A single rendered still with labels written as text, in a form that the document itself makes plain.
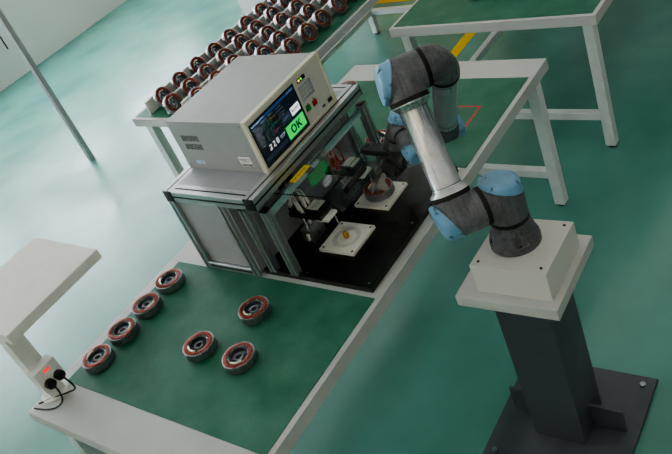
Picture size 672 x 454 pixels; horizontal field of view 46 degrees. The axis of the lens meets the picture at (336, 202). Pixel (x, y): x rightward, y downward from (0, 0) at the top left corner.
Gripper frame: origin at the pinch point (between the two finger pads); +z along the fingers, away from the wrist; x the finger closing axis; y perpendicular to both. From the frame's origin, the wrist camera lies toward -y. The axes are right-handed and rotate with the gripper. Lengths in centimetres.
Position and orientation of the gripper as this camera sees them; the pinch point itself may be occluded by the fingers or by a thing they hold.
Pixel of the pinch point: (380, 180)
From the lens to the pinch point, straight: 285.2
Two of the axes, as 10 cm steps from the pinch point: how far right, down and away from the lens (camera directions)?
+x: 5.2, -6.3, 5.8
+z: -0.9, 6.3, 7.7
